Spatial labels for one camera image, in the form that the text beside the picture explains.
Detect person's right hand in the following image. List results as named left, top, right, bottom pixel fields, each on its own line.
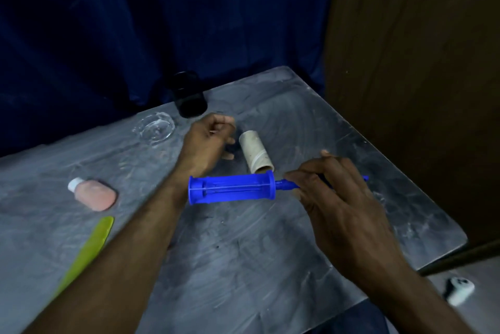
left=283, top=150, right=411, bottom=291

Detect person's left forearm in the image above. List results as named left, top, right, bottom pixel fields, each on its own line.
left=23, top=167, right=192, bottom=334

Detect white lint roll refill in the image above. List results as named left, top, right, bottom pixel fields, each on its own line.
left=239, top=130, right=276, bottom=174

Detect person's left hand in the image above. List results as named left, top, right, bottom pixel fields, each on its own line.
left=178, top=113, right=237, bottom=176

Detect pink bottle white cap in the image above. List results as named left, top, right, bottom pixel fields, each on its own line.
left=67, top=177, right=118, bottom=212

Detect yellow-green comb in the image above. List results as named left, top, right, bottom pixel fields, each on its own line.
left=51, top=215, right=115, bottom=301

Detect dark blue trousers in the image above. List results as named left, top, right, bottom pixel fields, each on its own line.
left=332, top=300, right=388, bottom=334

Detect black mesh cup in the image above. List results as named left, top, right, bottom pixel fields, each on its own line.
left=171, top=71, right=207, bottom=119

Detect brown wooden panel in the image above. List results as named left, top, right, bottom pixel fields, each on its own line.
left=323, top=0, right=500, bottom=276

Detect blue lint roller handle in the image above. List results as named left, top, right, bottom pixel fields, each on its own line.
left=188, top=172, right=370, bottom=205

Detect small white black device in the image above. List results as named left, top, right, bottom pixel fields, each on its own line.
left=446, top=277, right=476, bottom=306

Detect clear glass ashtray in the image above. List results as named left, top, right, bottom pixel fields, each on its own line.
left=132, top=112, right=176, bottom=146

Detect dark blue curtain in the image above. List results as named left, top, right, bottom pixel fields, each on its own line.
left=0, top=0, right=339, bottom=158

